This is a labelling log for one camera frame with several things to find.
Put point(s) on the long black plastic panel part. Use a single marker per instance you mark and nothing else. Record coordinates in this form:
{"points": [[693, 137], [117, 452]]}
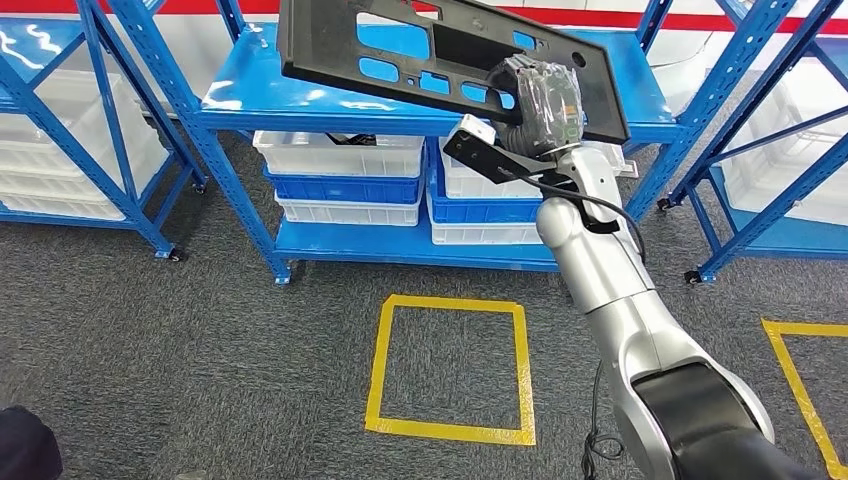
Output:
{"points": [[318, 46]]}

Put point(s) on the person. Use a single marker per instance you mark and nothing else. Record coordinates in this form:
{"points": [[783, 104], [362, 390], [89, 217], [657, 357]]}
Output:
{"points": [[23, 450]]}

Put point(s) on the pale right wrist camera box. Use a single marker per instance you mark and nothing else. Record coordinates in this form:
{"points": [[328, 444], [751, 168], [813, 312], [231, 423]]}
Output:
{"points": [[478, 129]]}

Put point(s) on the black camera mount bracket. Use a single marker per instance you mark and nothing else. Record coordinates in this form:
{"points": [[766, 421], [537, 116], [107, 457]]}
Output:
{"points": [[484, 159]]}

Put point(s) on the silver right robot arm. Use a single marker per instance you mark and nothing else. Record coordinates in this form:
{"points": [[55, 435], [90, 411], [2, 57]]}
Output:
{"points": [[616, 278]]}

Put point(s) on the yellow floor tape square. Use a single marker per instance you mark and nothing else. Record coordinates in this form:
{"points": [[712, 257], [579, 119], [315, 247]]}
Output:
{"points": [[457, 305]]}

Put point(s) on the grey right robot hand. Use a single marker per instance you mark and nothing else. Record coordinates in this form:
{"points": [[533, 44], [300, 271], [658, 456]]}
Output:
{"points": [[550, 106]]}

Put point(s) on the blue metal shelf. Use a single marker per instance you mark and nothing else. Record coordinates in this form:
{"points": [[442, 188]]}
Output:
{"points": [[73, 41], [265, 99], [795, 242]]}

